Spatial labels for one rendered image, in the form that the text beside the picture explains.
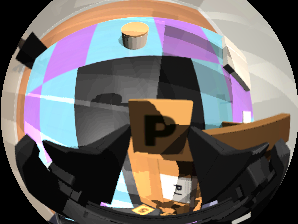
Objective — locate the orange square tile with dark character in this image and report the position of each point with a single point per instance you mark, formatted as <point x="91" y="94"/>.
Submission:
<point x="142" y="209"/>

